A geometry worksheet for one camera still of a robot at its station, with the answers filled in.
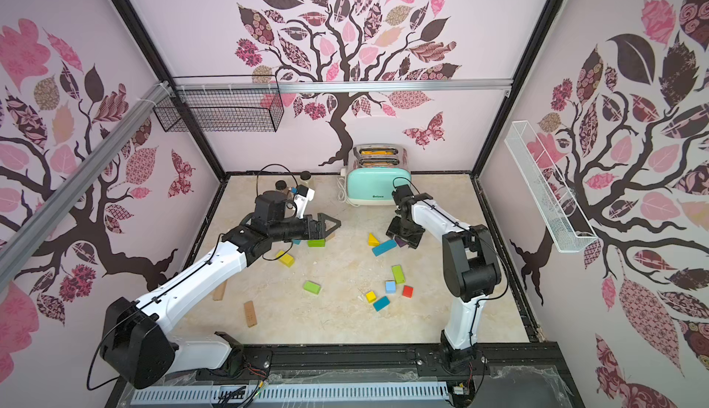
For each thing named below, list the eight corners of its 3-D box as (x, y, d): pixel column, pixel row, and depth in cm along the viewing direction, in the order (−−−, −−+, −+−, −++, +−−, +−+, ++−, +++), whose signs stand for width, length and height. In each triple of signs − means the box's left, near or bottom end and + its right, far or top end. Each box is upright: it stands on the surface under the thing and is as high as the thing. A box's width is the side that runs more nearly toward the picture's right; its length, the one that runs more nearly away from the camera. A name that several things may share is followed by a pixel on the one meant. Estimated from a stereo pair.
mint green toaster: (349, 207, 111) (346, 177, 97) (350, 171, 124) (348, 140, 110) (406, 207, 110) (412, 176, 97) (401, 171, 124) (406, 140, 110)
